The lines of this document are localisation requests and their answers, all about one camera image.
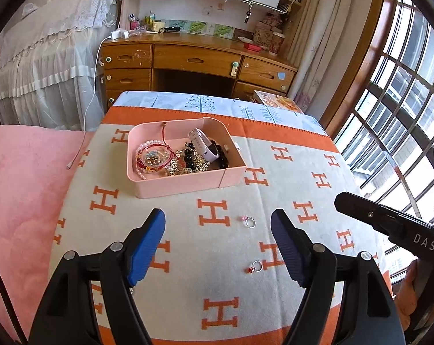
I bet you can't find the patterned paper cup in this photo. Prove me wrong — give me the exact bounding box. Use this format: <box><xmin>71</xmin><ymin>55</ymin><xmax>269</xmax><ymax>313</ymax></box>
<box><xmin>271</xmin><ymin>32</ymin><xmax>286</xmax><ymax>56</ymax></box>

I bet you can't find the patterned beige bag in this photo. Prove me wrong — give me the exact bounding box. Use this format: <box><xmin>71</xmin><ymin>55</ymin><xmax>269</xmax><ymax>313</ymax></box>
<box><xmin>253</xmin><ymin>20</ymin><xmax>275</xmax><ymax>45</ymax></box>

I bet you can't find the pale pink wrist watch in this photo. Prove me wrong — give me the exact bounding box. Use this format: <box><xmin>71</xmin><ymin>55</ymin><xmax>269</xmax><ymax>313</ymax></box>
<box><xmin>187</xmin><ymin>128</ymin><xmax>219</xmax><ymax>162</ymax></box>

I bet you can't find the white pearl bracelet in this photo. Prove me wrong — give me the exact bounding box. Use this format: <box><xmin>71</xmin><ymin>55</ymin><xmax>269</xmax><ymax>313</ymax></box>
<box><xmin>135</xmin><ymin>139</ymin><xmax>168</xmax><ymax>181</ymax></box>

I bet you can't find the pink plastic box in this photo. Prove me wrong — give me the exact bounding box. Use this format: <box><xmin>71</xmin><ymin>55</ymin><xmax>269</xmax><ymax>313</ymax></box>
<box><xmin>127</xmin><ymin>116</ymin><xmax>247</xmax><ymax>199</ymax></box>

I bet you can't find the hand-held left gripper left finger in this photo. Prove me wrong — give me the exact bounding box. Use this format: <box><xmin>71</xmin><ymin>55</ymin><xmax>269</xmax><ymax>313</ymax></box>
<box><xmin>33</xmin><ymin>208</ymin><xmax>166</xmax><ymax>345</ymax></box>

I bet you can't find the black bead bracelet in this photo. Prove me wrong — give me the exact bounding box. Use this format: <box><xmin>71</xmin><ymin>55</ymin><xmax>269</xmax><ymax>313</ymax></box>
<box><xmin>183</xmin><ymin>139</ymin><xmax>230</xmax><ymax>170</ymax></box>

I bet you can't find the pink fleece blanket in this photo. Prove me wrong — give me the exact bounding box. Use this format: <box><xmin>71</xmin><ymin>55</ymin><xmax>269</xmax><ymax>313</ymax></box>
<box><xmin>0</xmin><ymin>124</ymin><xmax>95</xmax><ymax>342</ymax></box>

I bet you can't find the person's right hand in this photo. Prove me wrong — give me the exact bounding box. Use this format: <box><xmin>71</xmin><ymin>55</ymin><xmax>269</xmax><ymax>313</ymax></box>
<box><xmin>397</xmin><ymin>259</ymin><xmax>424</xmax><ymax>331</ymax></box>

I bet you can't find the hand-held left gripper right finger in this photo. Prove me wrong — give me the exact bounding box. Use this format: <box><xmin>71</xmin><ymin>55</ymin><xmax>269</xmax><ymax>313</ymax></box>
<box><xmin>270</xmin><ymin>208</ymin><xmax>406</xmax><ymax>345</ymax></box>

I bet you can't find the wooden desk with drawers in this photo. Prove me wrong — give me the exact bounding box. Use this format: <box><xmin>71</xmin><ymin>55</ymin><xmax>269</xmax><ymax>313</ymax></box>
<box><xmin>101</xmin><ymin>33</ymin><xmax>299</xmax><ymax>110</ymax></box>

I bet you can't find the orange letter print blanket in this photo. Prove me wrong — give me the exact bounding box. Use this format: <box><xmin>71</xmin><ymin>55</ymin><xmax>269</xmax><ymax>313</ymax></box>
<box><xmin>48</xmin><ymin>106</ymin><xmax>395</xmax><ymax>345</ymax></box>

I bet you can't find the white lace cover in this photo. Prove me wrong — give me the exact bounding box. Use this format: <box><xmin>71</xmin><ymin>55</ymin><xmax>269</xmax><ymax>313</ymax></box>
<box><xmin>0</xmin><ymin>0</ymin><xmax>122</xmax><ymax>132</ymax></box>

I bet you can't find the white cable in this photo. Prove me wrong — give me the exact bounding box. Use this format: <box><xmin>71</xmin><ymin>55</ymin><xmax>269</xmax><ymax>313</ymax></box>
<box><xmin>68</xmin><ymin>38</ymin><xmax>113</xmax><ymax>170</ymax></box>

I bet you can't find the pale floral curtain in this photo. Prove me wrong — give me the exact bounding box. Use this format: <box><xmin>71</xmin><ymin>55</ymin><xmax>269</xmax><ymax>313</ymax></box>
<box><xmin>287</xmin><ymin>0</ymin><xmax>374</xmax><ymax>116</ymax></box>

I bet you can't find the gold chain bracelet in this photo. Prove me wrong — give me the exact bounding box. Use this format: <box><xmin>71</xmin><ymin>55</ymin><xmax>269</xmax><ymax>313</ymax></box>
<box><xmin>165</xmin><ymin>155</ymin><xmax>211</xmax><ymax>177</ymax></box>

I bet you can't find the red bead bracelet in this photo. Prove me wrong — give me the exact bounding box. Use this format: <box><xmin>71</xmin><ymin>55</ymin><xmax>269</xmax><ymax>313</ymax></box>
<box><xmin>141</xmin><ymin>123</ymin><xmax>179</xmax><ymax>170</ymax></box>

